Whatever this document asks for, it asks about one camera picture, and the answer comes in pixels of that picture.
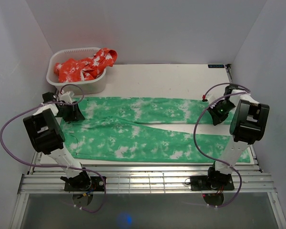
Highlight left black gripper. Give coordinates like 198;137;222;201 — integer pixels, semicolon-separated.
55;101;85;122

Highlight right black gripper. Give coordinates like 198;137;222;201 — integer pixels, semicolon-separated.
207;101;236;126

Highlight green tie-dye trousers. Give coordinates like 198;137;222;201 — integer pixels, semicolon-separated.
61;97;229;163

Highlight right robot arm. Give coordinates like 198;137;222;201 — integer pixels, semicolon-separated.
205;83;270;189

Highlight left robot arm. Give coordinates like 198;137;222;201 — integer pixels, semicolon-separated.
23;91;92;191

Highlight orange tie-dye trousers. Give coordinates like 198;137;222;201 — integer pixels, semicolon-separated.
53;48;118;83

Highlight white plastic basket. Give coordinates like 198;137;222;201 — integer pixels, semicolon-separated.
46;47;108;94

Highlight dark table label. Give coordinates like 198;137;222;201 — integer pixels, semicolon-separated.
207;64;225;69

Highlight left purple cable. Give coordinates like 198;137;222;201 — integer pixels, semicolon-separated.
0;83;107;213

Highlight purple cable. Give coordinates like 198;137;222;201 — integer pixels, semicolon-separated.
0;83;107;213
193;83;251;208

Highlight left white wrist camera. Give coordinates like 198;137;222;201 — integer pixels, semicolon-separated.
59;91;74;105

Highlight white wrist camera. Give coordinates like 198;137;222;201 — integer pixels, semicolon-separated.
202;94;216;109
59;91;74;105

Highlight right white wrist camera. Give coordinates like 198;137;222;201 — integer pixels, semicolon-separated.
202;94;216;109

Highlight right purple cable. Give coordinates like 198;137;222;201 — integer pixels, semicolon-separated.
193;83;251;208

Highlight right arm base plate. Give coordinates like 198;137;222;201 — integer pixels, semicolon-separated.
184;175;235;191

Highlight aluminium rail frame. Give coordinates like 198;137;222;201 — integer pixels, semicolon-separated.
17;161;286;229

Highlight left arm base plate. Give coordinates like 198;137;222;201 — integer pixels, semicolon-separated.
63;176;107;192

